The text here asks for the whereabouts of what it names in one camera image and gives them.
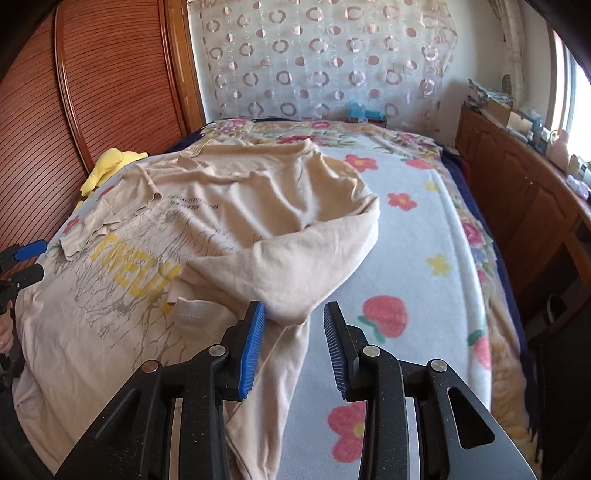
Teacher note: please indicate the sheer circle pattern curtain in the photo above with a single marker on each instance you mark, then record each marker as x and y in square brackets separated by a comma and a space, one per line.
[323, 60]

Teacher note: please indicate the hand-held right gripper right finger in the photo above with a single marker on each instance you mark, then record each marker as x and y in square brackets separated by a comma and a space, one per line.
[334, 346]

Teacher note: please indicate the lilac patterned pouch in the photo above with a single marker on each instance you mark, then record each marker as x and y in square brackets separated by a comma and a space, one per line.
[579, 183]

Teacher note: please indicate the wooden cabinet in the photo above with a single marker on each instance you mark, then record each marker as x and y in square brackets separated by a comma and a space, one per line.
[517, 184]

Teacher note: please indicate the teal plastic package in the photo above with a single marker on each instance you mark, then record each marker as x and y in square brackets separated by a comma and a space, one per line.
[360, 112]

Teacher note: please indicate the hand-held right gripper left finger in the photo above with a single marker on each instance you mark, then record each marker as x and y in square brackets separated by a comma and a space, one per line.
[253, 350]

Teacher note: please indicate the yellow plush toy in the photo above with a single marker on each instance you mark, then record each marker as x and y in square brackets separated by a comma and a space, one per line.
[108, 164]

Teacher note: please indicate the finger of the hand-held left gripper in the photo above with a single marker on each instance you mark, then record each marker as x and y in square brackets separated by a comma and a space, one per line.
[28, 251]
[25, 278]

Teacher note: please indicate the person's left hand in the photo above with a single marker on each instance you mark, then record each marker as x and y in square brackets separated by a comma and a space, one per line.
[4, 334]

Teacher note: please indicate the ribbed wooden headboard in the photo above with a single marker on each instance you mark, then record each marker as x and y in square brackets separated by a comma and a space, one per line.
[115, 69]

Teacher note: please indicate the lace window curtain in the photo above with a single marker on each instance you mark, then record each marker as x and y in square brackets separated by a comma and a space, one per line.
[512, 46]

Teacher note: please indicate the cardboard box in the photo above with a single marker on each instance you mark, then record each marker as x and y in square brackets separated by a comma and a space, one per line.
[505, 116]

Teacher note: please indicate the white plastic jug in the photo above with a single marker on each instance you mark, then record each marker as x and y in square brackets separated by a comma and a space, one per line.
[558, 148]

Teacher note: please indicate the stack of papers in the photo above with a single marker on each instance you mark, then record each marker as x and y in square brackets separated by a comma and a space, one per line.
[485, 91]

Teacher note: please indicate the window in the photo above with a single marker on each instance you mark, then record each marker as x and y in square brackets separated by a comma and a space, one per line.
[572, 92]

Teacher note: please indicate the dark oval ornament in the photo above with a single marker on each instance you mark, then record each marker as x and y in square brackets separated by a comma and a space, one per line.
[506, 83]

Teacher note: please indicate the beige printed t-shirt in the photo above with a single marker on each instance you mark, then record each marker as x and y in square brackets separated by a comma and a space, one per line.
[277, 198]

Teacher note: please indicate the white strawberry print bedsheet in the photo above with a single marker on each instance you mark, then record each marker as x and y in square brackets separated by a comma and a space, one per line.
[415, 240]

